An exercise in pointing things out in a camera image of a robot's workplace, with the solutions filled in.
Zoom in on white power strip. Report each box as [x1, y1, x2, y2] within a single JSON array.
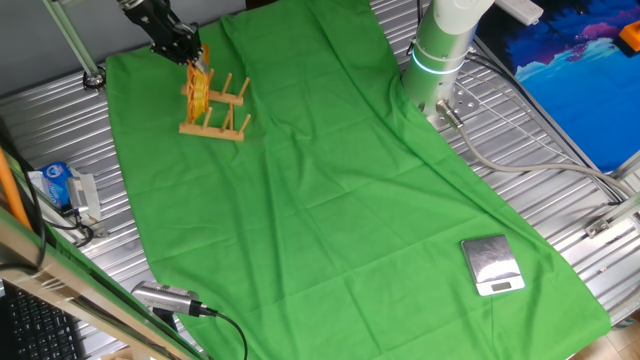
[[494, 0, 545, 26]]

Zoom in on wooden dish rack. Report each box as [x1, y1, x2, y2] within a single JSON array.
[[178, 68, 253, 143]]

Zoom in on black keyboard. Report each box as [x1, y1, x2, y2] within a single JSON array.
[[0, 284, 87, 360]]

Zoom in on aluminium corner bracket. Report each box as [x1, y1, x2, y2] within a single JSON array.
[[583, 192, 640, 240]]

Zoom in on black camera cable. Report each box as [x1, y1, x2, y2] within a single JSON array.
[[198, 305, 250, 360]]

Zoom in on orange woven plastic dish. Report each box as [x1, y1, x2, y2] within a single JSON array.
[[184, 42, 212, 124]]

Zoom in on green slanted pole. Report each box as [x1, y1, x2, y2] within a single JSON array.
[[42, 0, 106, 81]]

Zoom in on grey exterior camera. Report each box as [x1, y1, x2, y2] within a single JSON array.
[[130, 280, 205, 319]]

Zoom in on orange pole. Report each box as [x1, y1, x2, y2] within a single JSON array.
[[0, 147, 33, 231]]

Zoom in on orange block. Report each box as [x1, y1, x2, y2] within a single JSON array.
[[618, 20, 640, 54]]

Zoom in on wooden frame beam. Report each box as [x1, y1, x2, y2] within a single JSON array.
[[0, 208, 201, 360]]

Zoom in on blue patterned mat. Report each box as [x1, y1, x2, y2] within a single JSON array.
[[474, 0, 640, 174]]

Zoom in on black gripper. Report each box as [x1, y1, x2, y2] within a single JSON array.
[[122, 0, 209, 75]]

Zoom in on thick grey robot cable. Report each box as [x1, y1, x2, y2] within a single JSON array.
[[435, 99, 635, 200]]

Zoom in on green cloth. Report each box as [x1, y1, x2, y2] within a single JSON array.
[[104, 0, 612, 360]]

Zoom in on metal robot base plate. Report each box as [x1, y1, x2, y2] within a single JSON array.
[[424, 88, 481, 132]]

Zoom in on blue tissue pack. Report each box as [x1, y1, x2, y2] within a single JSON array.
[[28, 161, 77, 210]]

